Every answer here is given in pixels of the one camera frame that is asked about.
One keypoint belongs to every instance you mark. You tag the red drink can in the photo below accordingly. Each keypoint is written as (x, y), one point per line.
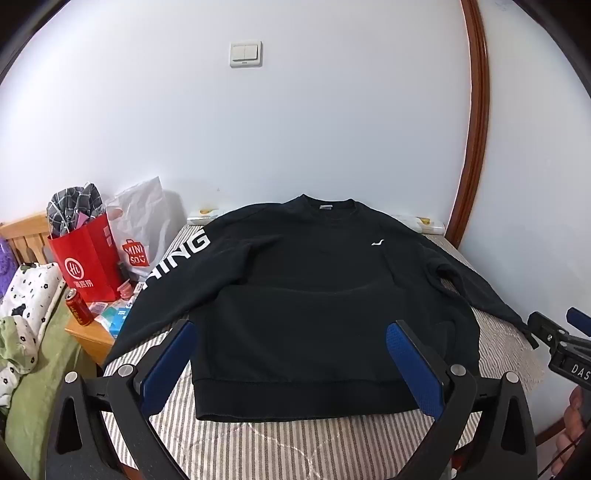
(79, 308)

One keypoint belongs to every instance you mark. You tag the red white small packet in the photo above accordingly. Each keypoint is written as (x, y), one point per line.
(100, 310)

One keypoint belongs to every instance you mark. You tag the black sweatshirt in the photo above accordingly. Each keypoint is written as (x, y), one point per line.
(300, 300)

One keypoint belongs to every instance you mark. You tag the white light switch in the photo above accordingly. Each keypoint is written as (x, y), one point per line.
(246, 54)

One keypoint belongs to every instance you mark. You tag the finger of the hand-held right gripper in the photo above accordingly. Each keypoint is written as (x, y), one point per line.
(547, 325)
(581, 321)

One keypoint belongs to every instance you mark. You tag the white floral blanket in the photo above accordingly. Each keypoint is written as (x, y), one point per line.
(32, 286)

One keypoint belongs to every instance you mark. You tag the teal white small box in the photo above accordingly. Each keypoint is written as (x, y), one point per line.
(119, 321)

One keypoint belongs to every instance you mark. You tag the purple fuzzy item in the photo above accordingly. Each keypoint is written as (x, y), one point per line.
(7, 265)

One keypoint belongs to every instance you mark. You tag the striped quilted mattress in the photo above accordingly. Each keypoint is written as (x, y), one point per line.
(277, 443)

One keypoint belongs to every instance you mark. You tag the person's right hand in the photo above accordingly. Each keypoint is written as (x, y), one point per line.
(577, 424)

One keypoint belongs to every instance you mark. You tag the red paper bag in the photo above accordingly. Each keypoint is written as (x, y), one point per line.
(87, 258)

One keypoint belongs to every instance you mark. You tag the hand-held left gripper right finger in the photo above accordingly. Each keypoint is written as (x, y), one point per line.
(413, 364)

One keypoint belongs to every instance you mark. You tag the white plastic shopping bag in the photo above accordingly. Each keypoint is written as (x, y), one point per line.
(138, 207)

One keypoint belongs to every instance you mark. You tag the brown wooden door frame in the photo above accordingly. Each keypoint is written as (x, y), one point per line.
(480, 115)

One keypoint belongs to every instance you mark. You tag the white printed pillow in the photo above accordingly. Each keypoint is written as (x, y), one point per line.
(429, 226)

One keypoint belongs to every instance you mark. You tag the wooden nightstand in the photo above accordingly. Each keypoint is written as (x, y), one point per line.
(92, 339)

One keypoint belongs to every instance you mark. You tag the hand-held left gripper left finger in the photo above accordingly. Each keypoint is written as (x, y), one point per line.
(168, 355)

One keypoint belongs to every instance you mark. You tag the wooden headboard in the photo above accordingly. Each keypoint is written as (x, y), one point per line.
(27, 230)

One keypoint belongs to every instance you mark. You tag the grey checked cloth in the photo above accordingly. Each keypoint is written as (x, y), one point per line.
(76, 203)

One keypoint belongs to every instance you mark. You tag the green bed sheet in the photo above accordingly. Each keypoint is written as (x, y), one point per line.
(41, 415)

